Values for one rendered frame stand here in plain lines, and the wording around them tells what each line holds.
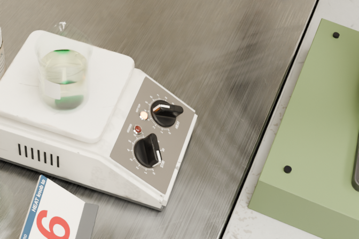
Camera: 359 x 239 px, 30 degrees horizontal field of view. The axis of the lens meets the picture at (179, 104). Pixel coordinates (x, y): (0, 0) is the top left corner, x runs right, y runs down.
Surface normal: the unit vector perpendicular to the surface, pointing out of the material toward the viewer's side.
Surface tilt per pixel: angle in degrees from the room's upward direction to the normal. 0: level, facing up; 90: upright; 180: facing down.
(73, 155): 90
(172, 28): 0
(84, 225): 0
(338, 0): 0
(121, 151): 30
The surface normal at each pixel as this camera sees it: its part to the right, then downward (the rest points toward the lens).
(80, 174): -0.28, 0.72
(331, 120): 0.12, -0.62
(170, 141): 0.59, -0.40
